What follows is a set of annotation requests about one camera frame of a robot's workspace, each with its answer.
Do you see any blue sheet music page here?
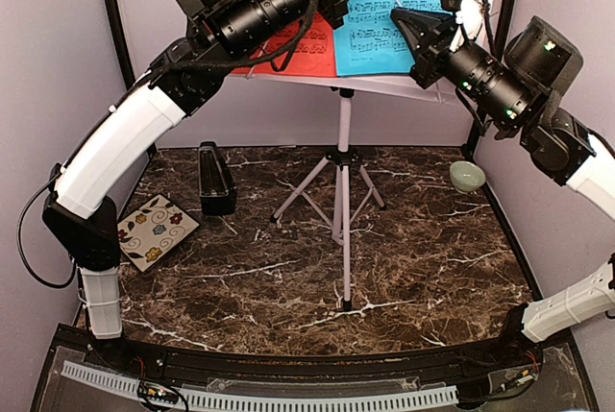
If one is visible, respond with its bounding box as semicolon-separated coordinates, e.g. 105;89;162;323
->
333;0;442;77

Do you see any red sheet music page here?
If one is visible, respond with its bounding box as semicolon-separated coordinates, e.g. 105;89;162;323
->
232;14;336;78

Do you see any white perforated music stand desk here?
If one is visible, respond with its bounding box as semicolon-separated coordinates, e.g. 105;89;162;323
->
225;0;499;105

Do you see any white folding tripod stand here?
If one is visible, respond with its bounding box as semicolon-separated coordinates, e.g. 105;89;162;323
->
270;87;387;312

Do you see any black metronome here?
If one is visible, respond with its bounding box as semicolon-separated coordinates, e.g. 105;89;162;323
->
198;141;237;216

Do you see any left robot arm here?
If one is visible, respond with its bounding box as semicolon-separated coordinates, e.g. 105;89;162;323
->
38;0;350;370

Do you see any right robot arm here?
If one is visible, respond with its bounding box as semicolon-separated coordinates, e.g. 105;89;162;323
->
390;0;614;217

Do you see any pale green ceramic bowl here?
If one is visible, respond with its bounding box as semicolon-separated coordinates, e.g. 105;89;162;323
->
449;161;486;193

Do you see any floral square ceramic tile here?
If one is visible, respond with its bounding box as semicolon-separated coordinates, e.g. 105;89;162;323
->
117;194;200;273

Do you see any black right frame post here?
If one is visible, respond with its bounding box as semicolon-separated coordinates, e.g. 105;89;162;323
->
462;0;516;160

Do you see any black frame post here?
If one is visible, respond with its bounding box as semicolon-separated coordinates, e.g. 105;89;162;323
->
104;0;135;89
462;0;516;160

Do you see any black left frame post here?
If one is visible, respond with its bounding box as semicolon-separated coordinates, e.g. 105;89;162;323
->
104;0;135;89

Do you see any grey slotted cable duct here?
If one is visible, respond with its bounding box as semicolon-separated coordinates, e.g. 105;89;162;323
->
61;361;458;411

